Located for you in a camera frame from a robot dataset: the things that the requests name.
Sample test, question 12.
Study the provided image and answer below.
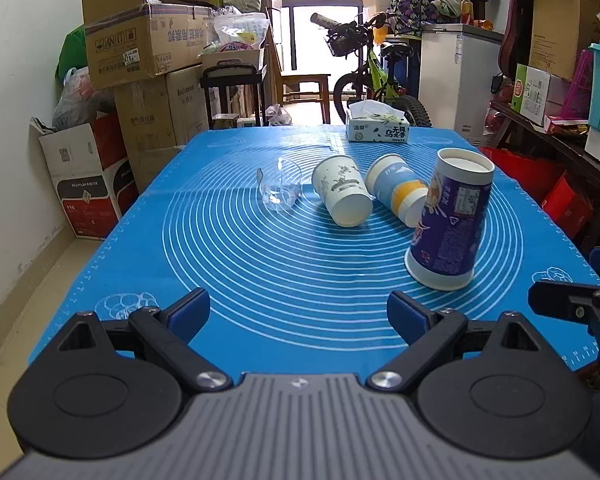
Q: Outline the dark wooden side table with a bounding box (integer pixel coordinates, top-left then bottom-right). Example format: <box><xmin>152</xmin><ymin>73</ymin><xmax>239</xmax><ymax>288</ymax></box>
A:
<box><xmin>487</xmin><ymin>99</ymin><xmax>600</xmax><ymax>257</ymax></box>

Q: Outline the clear plastic cup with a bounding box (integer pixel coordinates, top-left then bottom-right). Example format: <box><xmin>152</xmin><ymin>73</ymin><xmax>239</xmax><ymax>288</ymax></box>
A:
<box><xmin>256</xmin><ymin>157</ymin><xmax>304</xmax><ymax>214</ymax></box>

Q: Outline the blue yellow paper cup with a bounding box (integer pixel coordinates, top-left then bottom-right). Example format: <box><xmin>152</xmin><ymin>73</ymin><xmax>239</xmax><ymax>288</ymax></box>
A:
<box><xmin>364</xmin><ymin>153</ymin><xmax>430</xmax><ymax>230</ymax></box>

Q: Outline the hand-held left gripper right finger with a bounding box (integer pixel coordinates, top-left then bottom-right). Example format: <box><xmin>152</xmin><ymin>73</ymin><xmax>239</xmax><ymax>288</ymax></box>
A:
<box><xmin>369</xmin><ymin>289</ymin><xmax>544</xmax><ymax>393</ymax></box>

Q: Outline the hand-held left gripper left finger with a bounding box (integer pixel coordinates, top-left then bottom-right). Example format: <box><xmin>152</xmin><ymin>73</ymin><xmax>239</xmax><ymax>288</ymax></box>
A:
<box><xmin>57</xmin><ymin>287</ymin><xmax>232</xmax><ymax>394</ymax></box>

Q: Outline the floral cloth bundle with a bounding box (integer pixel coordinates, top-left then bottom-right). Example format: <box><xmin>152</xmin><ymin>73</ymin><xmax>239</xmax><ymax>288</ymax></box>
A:
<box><xmin>389</xmin><ymin>0</ymin><xmax>464</xmax><ymax>39</ymax></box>

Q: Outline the tall brown cardboard box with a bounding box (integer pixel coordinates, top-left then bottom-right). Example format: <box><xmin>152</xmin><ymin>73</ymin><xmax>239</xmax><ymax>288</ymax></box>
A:
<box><xmin>113</xmin><ymin>62</ymin><xmax>211</xmax><ymax>196</ymax></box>

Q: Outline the clear plastic bag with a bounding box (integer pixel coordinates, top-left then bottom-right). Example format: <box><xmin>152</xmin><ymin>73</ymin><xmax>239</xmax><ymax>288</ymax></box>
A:
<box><xmin>212</xmin><ymin>7</ymin><xmax>271</xmax><ymax>54</ymax></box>

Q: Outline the pink wire rack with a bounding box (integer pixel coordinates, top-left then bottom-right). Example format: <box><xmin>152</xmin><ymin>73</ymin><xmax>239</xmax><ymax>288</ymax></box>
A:
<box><xmin>562</xmin><ymin>48</ymin><xmax>596</xmax><ymax>119</ymax></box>

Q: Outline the plain brown cardboard box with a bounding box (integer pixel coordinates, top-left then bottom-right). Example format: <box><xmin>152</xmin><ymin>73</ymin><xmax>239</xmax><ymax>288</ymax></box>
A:
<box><xmin>528</xmin><ymin>0</ymin><xmax>600</xmax><ymax>81</ymax></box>

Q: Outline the green black bicycle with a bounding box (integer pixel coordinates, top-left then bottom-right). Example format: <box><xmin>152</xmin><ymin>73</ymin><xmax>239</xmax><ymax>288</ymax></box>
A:
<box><xmin>310</xmin><ymin>10</ymin><xmax>434</xmax><ymax>129</ymax></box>

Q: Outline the green bag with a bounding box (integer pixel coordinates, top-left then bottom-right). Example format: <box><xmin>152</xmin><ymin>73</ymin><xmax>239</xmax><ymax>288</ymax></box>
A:
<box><xmin>55</xmin><ymin>27</ymin><xmax>89</xmax><ymax>84</ymax></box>

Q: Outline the green white carton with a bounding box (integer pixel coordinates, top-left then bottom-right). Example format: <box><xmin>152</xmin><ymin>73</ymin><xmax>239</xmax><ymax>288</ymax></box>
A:
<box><xmin>510</xmin><ymin>63</ymin><xmax>571</xmax><ymax>116</ymax></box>

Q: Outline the white red black cardboard box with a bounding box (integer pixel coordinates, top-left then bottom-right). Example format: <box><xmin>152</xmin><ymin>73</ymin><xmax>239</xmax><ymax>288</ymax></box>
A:
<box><xmin>38</xmin><ymin>112</ymin><xmax>140</xmax><ymax>241</ymax></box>

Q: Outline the translucent bag with red contents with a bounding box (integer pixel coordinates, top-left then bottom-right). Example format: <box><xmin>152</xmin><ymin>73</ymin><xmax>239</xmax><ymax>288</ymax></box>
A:
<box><xmin>52</xmin><ymin>67</ymin><xmax>116</xmax><ymax>131</ymax></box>

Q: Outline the open brown cardboard box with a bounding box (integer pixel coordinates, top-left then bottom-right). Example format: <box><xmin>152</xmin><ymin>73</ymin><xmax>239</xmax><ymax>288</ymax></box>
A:
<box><xmin>81</xmin><ymin>0</ymin><xmax>219</xmax><ymax>92</ymax></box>

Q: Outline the dark red guitar bag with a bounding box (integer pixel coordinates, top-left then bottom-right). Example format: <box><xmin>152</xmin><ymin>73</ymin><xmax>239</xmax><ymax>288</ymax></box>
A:
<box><xmin>497</xmin><ymin>0</ymin><xmax>536</xmax><ymax>79</ymax></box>

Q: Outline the blue silicone mat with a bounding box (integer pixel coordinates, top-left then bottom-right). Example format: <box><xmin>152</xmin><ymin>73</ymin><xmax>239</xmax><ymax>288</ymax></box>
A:
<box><xmin>27</xmin><ymin>125</ymin><xmax>600</xmax><ymax>377</ymax></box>

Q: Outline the tissue box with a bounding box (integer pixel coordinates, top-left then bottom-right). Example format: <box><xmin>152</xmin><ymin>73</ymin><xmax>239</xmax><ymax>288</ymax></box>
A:
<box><xmin>344</xmin><ymin>100</ymin><xmax>411</xmax><ymax>144</ymax></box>

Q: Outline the wooden chair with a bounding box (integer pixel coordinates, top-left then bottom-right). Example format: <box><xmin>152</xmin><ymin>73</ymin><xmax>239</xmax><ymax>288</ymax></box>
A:
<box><xmin>265</xmin><ymin>7</ymin><xmax>332</xmax><ymax>126</ymax></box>

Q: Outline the small white plastic bag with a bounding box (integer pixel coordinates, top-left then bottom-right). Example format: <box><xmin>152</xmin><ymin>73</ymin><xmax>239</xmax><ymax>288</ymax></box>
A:
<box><xmin>265</xmin><ymin>103</ymin><xmax>294</xmax><ymax>127</ymax></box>

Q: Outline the white chest freezer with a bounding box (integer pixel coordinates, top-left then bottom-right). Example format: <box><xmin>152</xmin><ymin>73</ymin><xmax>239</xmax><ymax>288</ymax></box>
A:
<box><xmin>418</xmin><ymin>23</ymin><xmax>506</xmax><ymax>147</ymax></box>

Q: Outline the black cart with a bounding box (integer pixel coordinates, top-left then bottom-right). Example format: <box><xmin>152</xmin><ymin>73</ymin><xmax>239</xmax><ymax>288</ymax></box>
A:
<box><xmin>199</xmin><ymin>57</ymin><xmax>267</xmax><ymax>131</ymax></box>

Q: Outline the white grey-print paper cup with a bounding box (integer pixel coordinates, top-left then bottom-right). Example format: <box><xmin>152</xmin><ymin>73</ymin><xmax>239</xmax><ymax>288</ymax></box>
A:
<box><xmin>311</xmin><ymin>154</ymin><xmax>375</xmax><ymax>228</ymax></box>

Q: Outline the tall dark blue paper cup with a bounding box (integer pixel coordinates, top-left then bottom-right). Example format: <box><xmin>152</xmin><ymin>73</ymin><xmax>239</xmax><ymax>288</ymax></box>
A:
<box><xmin>404</xmin><ymin>147</ymin><xmax>496</xmax><ymax>292</ymax></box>

